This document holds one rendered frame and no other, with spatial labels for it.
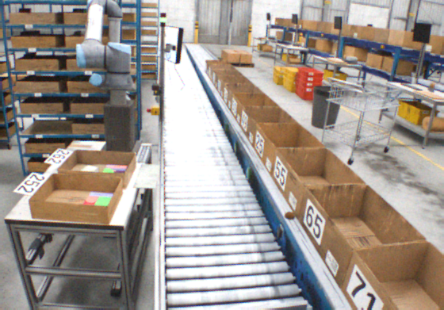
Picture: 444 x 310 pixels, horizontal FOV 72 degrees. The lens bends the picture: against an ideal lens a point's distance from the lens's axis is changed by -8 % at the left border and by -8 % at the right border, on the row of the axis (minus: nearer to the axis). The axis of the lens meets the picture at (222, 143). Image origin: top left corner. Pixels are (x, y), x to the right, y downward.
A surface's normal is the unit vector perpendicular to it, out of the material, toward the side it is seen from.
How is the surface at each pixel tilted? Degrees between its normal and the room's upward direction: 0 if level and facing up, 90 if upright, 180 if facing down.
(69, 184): 89
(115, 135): 90
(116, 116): 90
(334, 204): 89
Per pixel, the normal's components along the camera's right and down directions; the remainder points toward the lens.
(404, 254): 0.14, 0.37
